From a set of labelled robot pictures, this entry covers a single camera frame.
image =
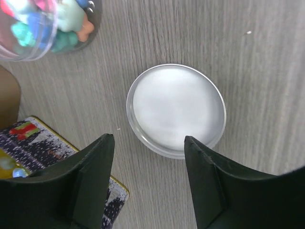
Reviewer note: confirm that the clear plastic cup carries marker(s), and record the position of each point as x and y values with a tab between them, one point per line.
30	29

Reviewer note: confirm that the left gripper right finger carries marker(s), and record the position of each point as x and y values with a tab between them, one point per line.
228	195

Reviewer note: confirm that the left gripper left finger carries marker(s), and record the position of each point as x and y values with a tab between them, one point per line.
70	194

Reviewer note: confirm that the white round lid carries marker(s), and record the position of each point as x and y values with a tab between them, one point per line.
168	102

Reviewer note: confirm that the star candy tin box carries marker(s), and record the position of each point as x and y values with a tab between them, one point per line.
29	146

